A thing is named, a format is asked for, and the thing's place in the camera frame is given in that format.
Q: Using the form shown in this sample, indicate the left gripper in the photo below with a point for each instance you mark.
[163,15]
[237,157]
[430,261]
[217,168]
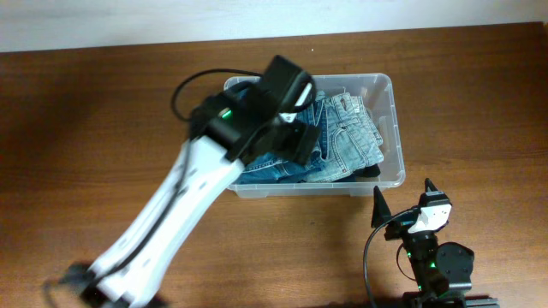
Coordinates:
[304,145]

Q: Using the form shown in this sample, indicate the light blue jeans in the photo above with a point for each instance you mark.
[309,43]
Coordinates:
[349,141]

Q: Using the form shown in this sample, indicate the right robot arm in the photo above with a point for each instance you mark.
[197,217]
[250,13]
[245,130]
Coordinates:
[442,272]

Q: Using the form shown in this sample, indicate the dark blue jeans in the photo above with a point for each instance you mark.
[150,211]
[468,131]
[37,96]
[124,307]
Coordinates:
[271,169]

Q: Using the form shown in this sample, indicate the dark grey garment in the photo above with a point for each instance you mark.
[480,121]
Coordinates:
[368,172]

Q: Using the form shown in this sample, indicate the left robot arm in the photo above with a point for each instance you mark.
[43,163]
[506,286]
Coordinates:
[226,132]

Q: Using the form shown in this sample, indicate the clear plastic storage bin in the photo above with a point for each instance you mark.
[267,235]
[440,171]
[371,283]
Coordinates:
[377,95]

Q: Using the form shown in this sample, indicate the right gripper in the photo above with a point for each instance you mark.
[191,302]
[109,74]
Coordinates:
[400,226]

